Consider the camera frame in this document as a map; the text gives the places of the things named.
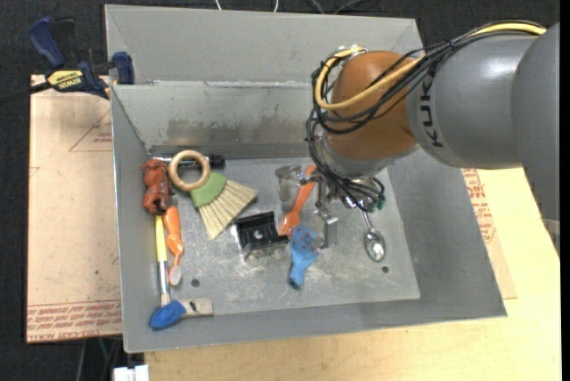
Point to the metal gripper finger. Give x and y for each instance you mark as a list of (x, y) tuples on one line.
[(321, 210), (331, 232)]

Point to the orange plastic fork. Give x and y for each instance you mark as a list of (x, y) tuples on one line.
[(299, 203)]

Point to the blue rubber balloon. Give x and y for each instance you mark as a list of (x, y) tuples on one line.
[(303, 252)]

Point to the clear glass cup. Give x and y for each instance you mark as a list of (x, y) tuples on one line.
[(287, 185)]

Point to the silver metal spoon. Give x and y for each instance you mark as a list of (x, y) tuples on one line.
[(375, 245)]

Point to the grey metal bin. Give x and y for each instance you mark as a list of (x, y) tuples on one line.
[(267, 281)]

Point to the green hand broom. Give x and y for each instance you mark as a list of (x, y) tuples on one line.
[(222, 203)]

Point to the black marker pen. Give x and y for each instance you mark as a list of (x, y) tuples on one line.
[(216, 160)]

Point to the orange toothbrush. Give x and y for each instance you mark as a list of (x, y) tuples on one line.
[(173, 232)]

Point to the beige flat piece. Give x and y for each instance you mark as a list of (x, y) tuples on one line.
[(200, 307)]

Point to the red-brown toy animal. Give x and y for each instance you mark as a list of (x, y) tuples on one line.
[(155, 188)]

